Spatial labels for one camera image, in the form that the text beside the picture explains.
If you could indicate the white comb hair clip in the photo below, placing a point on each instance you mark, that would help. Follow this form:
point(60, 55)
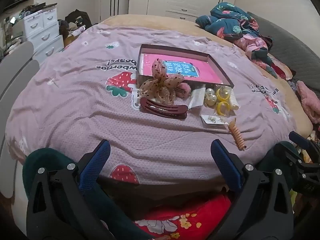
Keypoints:
point(234, 102)

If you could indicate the teal floral quilt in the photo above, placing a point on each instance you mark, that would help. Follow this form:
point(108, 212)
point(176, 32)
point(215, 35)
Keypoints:
point(225, 25)

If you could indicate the pink picture book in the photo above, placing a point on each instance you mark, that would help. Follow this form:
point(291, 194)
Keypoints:
point(207, 72)

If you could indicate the dark green trousers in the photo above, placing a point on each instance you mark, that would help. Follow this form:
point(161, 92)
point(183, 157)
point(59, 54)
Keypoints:
point(50, 157)

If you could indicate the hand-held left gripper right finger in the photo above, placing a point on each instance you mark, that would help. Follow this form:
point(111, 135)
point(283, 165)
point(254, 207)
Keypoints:
point(225, 163)

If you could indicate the grey quilted headboard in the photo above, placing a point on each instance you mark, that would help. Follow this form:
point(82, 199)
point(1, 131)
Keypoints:
point(287, 50)

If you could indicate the red floral garment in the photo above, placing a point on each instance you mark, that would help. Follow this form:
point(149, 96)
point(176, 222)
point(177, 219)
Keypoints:
point(187, 217)

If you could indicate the bagged earring card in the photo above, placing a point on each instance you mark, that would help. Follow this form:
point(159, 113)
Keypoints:
point(212, 121)

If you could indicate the maroon hair clip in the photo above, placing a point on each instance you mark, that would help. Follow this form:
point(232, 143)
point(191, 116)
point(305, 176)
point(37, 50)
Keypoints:
point(175, 112)

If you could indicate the white door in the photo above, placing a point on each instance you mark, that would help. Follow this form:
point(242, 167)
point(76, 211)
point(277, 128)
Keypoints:
point(122, 2)

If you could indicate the bagged yellow hoop earrings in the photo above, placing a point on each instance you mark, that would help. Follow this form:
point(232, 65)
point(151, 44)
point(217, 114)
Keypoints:
point(223, 110)

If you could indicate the pink pompom hair clip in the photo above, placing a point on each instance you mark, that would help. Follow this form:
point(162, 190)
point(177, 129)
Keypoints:
point(185, 87)

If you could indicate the white drawer unit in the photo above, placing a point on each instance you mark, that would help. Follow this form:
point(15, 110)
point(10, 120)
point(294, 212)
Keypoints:
point(45, 37)

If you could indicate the black bag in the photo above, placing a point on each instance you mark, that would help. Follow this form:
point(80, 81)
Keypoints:
point(78, 17)

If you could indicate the beige dotted bow hair clip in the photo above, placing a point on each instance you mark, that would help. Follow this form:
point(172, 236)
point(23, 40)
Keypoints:
point(160, 80)

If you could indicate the red cloth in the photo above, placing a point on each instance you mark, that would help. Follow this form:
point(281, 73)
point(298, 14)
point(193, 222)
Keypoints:
point(282, 71)

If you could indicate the pink shallow cardboard box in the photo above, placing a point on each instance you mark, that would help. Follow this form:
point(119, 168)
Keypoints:
point(175, 50)

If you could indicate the pink strawberry printed blanket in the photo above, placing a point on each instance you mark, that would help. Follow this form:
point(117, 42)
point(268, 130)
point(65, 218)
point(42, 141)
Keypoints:
point(87, 130)

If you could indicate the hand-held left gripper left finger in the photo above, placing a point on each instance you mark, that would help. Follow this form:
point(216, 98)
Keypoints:
point(95, 163)

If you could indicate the clear plastic bag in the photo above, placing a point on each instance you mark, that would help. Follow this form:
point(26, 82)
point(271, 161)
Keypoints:
point(196, 97)

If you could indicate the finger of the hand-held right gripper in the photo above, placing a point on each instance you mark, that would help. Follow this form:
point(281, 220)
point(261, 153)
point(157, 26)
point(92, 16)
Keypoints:
point(301, 138)
point(303, 163)

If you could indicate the pink fluffy cloth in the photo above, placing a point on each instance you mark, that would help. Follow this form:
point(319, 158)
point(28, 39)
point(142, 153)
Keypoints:
point(310, 102)

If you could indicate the white wardrobe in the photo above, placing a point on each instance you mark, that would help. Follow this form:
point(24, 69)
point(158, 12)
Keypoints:
point(175, 0)

